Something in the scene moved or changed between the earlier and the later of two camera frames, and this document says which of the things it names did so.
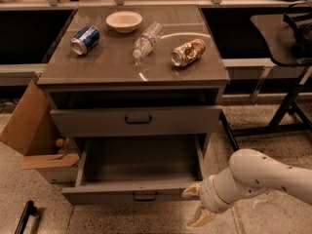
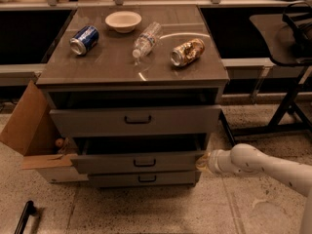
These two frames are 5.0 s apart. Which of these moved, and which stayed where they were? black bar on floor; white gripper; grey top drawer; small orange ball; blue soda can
Moved: white gripper
Stayed: small orange ball; black bar on floor; grey top drawer; blue soda can
